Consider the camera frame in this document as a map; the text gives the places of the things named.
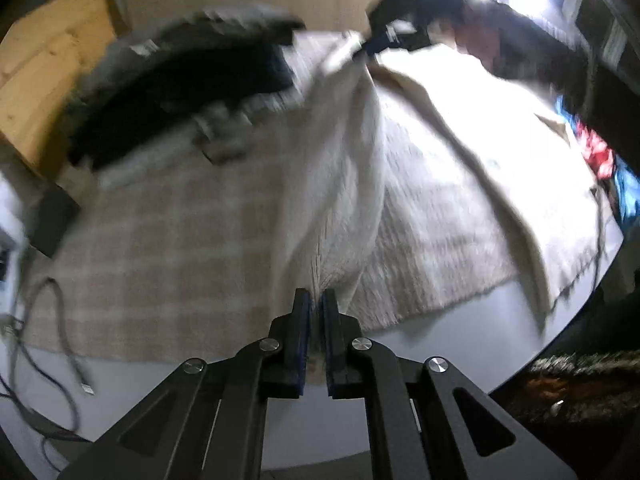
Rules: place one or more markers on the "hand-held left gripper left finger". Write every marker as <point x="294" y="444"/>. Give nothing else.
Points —
<point x="301" y="332"/>

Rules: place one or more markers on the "dark grey box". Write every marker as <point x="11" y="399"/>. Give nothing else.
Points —
<point x="50" y="220"/>

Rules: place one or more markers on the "pile of dark grey clothes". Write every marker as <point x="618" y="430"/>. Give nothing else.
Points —
<point x="200" y="75"/>

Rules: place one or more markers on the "cream knit garment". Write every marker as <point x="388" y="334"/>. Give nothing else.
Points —
<point x="340" y="185"/>

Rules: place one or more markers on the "blue cloth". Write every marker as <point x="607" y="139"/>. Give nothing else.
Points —
<point x="622" y="187"/>

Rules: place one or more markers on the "red cloth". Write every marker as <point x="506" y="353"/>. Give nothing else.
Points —
<point x="597" y="152"/>

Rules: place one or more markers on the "person's right hand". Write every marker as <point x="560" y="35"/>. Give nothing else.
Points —
<point x="480" y="35"/>

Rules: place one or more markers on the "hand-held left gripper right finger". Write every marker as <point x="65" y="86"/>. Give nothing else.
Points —
<point x="328" y="332"/>

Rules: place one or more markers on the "wooden furniture panel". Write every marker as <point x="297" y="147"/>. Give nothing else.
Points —
<point x="45" y="75"/>

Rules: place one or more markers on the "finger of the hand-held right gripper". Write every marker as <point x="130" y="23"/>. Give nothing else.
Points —
<point x="376" y="45"/>

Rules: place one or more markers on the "beige plaid blanket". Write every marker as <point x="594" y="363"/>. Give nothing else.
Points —
<point x="170" y="260"/>

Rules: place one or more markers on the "dark patterned rug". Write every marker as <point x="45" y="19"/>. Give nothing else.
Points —
<point x="575" y="385"/>

